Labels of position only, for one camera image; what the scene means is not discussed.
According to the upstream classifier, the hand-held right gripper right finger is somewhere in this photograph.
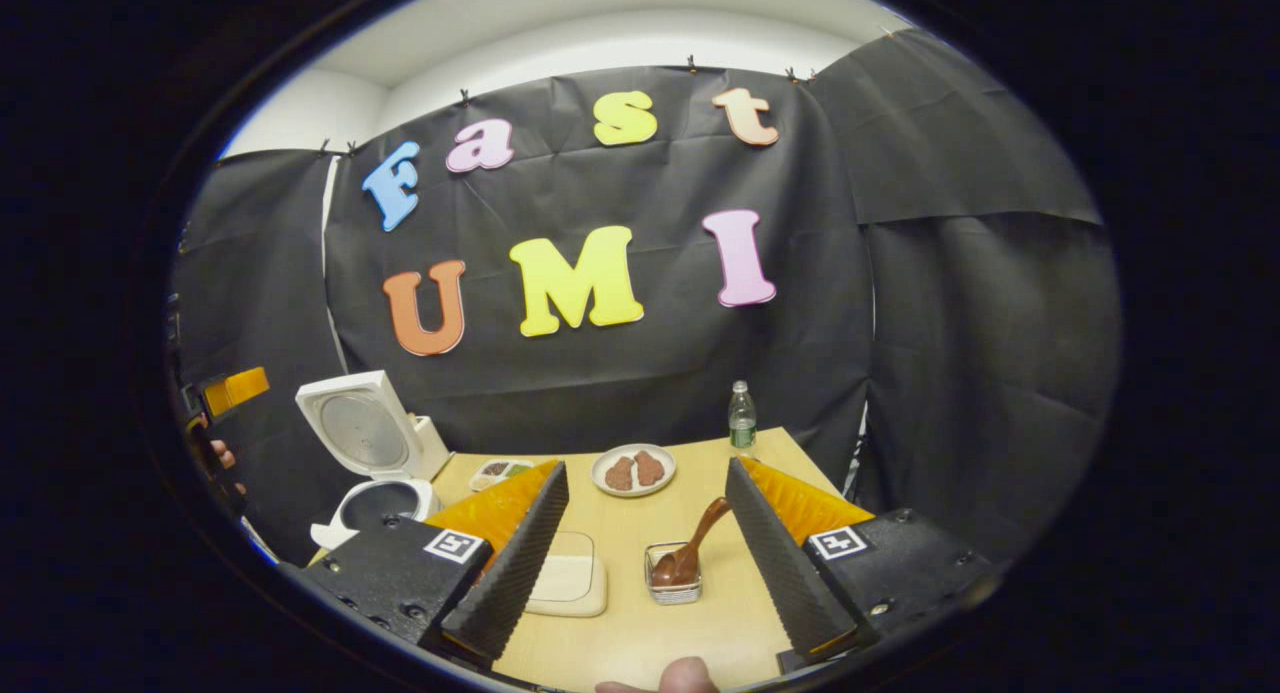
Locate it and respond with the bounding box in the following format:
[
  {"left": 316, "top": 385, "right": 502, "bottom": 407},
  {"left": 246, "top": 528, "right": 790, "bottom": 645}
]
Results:
[{"left": 725, "top": 457, "right": 1001, "bottom": 666}]

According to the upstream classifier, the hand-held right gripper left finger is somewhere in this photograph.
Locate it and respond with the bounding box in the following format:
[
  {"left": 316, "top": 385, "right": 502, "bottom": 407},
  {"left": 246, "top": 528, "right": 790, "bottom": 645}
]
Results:
[{"left": 298, "top": 460, "right": 571, "bottom": 662}]

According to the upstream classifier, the beige tray of rice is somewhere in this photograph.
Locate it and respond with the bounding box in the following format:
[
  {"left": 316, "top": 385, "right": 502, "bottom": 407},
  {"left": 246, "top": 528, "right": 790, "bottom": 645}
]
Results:
[{"left": 525, "top": 531, "right": 608, "bottom": 618}]

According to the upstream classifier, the brown wooden spoon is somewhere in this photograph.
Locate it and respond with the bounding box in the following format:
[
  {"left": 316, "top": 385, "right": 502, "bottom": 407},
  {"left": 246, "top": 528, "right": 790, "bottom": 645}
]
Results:
[{"left": 652, "top": 496, "right": 733, "bottom": 587}]

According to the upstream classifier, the clear square chopstick holder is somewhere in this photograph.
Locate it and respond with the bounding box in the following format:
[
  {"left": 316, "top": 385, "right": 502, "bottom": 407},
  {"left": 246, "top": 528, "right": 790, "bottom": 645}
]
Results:
[{"left": 645, "top": 541, "right": 703, "bottom": 606}]

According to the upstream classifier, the white rice cooker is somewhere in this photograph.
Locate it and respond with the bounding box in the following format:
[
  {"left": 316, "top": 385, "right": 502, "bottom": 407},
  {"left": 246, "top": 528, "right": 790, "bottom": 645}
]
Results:
[{"left": 295, "top": 370, "right": 451, "bottom": 552}]

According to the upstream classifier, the white divided grain dish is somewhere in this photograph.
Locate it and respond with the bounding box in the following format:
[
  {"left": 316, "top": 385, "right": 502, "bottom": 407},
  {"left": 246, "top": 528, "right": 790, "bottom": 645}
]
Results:
[{"left": 470, "top": 458, "right": 536, "bottom": 492}]

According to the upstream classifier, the green label water bottle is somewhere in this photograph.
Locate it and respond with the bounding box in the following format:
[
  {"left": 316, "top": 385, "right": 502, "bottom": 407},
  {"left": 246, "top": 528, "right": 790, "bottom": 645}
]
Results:
[{"left": 728, "top": 380, "right": 758, "bottom": 459}]

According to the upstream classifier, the white toaster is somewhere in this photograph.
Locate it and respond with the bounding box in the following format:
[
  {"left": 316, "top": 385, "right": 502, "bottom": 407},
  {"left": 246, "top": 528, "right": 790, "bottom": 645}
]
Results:
[{"left": 410, "top": 415, "right": 452, "bottom": 479}]

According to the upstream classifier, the white round plate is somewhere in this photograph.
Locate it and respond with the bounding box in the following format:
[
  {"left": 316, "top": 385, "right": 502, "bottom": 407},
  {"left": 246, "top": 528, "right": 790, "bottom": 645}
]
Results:
[{"left": 591, "top": 443, "right": 678, "bottom": 499}]

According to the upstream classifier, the black backdrop cloth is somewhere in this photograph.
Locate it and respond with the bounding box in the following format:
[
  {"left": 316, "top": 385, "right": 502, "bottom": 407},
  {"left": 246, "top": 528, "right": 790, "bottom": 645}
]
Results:
[{"left": 170, "top": 28, "right": 1123, "bottom": 574}]

